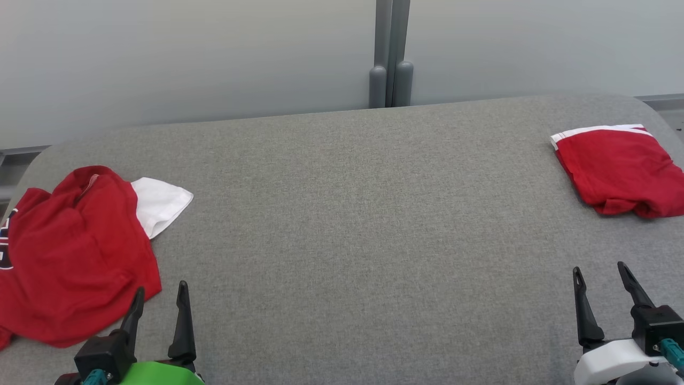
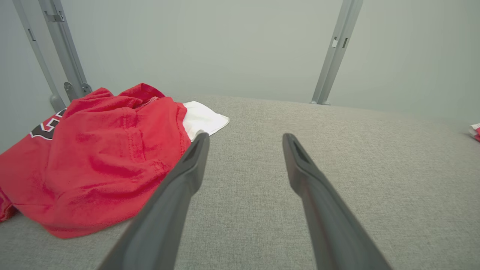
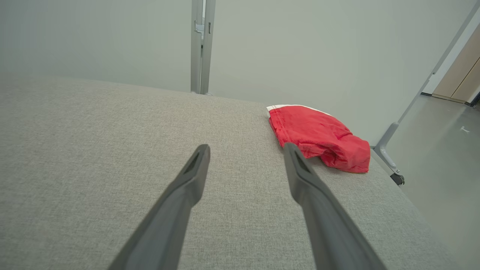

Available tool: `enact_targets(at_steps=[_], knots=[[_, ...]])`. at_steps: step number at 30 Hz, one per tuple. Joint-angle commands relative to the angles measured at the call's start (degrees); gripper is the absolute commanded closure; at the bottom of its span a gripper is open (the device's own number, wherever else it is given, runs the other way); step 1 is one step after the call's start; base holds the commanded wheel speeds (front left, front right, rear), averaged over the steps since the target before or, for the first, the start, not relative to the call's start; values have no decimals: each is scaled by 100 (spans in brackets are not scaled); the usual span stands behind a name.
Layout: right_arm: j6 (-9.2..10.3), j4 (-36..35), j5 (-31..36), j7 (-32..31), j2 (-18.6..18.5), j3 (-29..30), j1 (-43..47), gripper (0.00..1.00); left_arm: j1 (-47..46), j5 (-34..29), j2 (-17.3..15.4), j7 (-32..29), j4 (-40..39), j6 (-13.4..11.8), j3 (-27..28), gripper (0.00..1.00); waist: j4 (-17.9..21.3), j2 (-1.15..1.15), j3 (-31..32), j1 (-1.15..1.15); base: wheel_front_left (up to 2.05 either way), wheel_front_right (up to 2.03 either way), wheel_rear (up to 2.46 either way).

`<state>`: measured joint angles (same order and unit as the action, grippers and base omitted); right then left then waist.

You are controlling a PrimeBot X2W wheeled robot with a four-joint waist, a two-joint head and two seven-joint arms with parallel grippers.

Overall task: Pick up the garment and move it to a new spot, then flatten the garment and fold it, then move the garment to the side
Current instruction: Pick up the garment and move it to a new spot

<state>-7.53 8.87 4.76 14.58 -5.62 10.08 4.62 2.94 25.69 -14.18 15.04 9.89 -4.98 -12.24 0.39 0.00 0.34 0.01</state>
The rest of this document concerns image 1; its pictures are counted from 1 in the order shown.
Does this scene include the red basketball jersey white sleeves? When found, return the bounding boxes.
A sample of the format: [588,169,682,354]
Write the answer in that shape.
[0,166,194,351]

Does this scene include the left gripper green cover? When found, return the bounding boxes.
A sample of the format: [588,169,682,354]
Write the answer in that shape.
[53,281,206,385]

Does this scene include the grey partition post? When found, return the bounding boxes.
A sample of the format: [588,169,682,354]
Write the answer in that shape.
[369,0,415,108]

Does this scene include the red shorts white band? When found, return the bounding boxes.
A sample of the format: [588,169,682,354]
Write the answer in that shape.
[550,124,684,219]

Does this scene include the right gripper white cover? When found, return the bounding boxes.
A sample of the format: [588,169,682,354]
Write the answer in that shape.
[573,261,675,385]

